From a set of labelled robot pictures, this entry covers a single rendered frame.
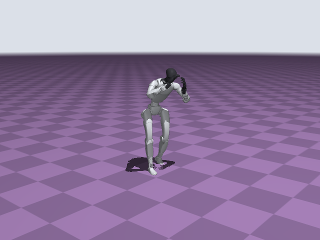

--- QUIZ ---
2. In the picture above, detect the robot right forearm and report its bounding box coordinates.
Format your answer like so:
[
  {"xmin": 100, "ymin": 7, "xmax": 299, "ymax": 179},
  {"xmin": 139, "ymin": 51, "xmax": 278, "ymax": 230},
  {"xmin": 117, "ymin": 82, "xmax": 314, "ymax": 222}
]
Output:
[{"xmin": 147, "ymin": 84, "xmax": 170, "ymax": 96}]

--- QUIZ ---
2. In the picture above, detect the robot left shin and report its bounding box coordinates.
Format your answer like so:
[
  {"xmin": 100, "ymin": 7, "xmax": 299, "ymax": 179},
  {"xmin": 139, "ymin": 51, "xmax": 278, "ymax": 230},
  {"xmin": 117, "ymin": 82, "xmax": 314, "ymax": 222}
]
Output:
[{"xmin": 157, "ymin": 140, "xmax": 169, "ymax": 159}]

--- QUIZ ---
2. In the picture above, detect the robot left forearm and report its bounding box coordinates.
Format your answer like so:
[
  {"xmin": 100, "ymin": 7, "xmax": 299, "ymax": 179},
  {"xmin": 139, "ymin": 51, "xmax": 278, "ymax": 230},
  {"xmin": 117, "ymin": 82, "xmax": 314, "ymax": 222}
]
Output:
[{"xmin": 181, "ymin": 90, "xmax": 190, "ymax": 101}]

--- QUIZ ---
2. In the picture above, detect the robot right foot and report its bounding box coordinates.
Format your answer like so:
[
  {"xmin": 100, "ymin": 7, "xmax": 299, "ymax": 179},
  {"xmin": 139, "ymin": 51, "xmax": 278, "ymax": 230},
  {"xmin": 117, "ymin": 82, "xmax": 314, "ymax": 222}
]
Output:
[{"xmin": 147, "ymin": 167, "xmax": 157, "ymax": 175}]

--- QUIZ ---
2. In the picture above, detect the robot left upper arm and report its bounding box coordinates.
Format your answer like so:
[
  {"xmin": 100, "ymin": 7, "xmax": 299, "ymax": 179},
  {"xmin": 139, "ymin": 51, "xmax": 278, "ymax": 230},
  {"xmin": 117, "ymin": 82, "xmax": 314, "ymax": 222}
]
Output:
[{"xmin": 173, "ymin": 82, "xmax": 190, "ymax": 103}]

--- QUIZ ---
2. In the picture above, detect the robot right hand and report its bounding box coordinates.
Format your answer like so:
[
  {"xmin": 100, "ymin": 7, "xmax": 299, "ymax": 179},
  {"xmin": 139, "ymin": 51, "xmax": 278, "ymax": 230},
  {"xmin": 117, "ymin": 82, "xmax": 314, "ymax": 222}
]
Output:
[{"xmin": 165, "ymin": 74, "xmax": 180, "ymax": 89}]

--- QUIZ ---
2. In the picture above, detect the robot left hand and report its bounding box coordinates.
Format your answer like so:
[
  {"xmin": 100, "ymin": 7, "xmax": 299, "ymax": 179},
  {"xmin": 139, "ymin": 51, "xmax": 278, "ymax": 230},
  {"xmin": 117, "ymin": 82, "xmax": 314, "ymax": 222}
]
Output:
[{"xmin": 180, "ymin": 77, "xmax": 187, "ymax": 94}]

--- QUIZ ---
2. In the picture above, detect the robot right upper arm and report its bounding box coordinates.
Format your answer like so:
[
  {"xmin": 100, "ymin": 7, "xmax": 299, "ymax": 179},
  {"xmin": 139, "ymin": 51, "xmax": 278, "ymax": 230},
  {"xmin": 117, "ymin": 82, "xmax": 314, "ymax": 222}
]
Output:
[{"xmin": 146, "ymin": 80, "xmax": 158, "ymax": 99}]

